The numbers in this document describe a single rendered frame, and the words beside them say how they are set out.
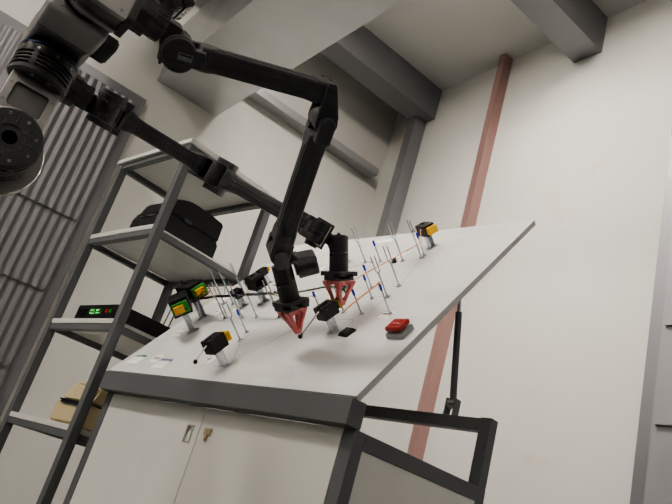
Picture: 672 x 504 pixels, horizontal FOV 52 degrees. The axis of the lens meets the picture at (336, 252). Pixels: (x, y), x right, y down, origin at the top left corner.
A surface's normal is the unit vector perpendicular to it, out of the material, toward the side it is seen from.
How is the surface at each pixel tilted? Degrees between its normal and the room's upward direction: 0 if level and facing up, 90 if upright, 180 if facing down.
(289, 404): 90
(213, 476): 90
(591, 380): 90
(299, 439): 90
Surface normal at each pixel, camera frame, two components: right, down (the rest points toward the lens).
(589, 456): -0.75, -0.44
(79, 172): 0.61, -0.14
